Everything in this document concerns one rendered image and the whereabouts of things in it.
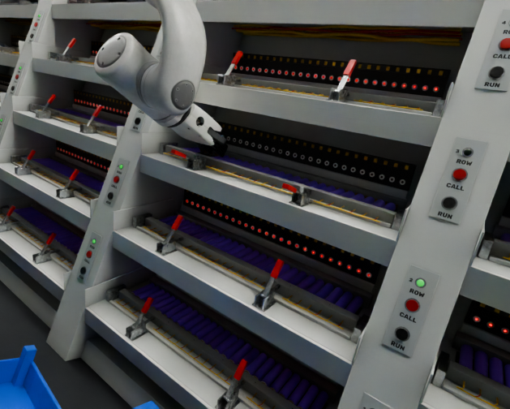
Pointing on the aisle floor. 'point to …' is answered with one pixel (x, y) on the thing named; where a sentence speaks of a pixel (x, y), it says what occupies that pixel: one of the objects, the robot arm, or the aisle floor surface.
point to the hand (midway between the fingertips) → (214, 146)
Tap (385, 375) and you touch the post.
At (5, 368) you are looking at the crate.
